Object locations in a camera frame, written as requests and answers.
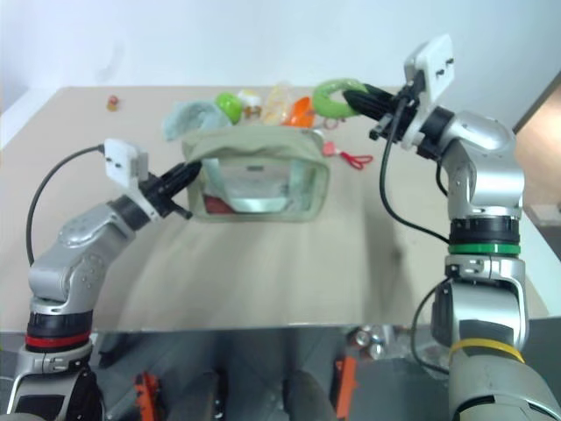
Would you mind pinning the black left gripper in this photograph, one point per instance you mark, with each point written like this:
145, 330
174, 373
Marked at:
157, 193

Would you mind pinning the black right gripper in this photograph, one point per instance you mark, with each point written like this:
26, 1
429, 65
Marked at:
396, 116

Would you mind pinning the green pouch with clear window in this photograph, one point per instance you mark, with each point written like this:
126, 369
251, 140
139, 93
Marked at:
263, 140

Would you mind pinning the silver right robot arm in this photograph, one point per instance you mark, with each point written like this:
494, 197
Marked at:
486, 175

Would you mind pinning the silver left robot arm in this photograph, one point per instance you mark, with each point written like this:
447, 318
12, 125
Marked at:
74, 245

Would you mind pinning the red item inside pouch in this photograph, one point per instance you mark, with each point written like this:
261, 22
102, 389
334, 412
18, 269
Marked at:
215, 204

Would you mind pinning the small pink tag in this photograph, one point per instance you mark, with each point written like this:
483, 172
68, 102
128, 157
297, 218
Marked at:
329, 149

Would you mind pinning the orange plastic toy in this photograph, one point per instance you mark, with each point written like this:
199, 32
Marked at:
300, 112

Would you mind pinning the pale blue-green cloth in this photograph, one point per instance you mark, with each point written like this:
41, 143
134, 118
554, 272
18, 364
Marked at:
188, 116

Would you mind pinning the clear plastic packet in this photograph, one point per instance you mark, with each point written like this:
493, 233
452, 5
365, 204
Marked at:
277, 103

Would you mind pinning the lime green round toy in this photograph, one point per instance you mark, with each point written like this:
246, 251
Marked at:
229, 105

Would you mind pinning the small red figurine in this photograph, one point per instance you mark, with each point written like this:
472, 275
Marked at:
114, 103

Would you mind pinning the small white yellow item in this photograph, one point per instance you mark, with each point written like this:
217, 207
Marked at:
249, 98

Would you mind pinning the orange black clamp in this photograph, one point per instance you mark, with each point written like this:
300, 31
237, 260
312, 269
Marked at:
146, 392
348, 379

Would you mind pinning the silver drink can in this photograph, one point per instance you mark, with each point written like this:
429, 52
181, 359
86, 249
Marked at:
364, 337
379, 349

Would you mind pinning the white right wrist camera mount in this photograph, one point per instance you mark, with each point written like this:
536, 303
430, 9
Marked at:
431, 66

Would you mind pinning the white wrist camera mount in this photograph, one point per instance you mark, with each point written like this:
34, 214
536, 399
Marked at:
431, 66
120, 160

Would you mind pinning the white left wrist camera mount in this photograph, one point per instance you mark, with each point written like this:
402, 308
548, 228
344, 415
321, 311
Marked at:
120, 160

